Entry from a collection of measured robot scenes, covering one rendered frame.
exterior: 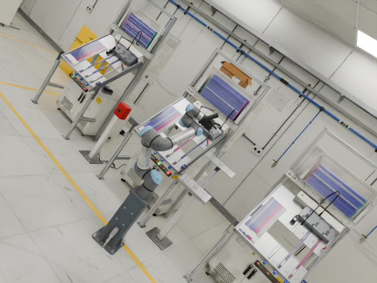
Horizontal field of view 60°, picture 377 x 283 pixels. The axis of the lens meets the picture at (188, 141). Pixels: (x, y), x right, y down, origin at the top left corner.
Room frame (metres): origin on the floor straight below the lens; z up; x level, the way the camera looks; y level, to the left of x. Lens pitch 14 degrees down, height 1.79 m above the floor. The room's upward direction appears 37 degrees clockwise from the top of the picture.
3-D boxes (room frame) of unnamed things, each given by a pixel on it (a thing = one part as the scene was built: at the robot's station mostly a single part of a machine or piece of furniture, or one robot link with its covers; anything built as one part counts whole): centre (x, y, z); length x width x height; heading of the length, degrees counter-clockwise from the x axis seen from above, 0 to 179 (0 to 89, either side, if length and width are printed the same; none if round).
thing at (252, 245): (3.03, -1.31, 0.65); 1.01 x 0.73 x 1.29; 158
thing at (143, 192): (2.52, 0.04, 0.60); 0.15 x 0.15 x 0.10
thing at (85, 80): (4.13, 1.38, 0.66); 1.01 x 0.73 x 1.31; 158
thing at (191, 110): (2.66, 0.13, 1.35); 0.11 x 0.08 x 0.09; 103
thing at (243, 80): (3.94, -0.04, 1.82); 0.68 x 0.30 x 0.20; 68
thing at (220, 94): (3.62, -0.03, 1.52); 0.51 x 0.13 x 0.27; 68
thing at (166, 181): (3.76, -0.02, 0.31); 0.70 x 0.65 x 0.62; 68
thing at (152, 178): (2.52, 0.05, 0.72); 0.13 x 0.12 x 0.14; 68
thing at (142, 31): (4.33, 1.31, 0.95); 1.35 x 0.82 x 1.90; 158
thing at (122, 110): (3.60, 0.82, 0.39); 0.24 x 0.24 x 0.78; 68
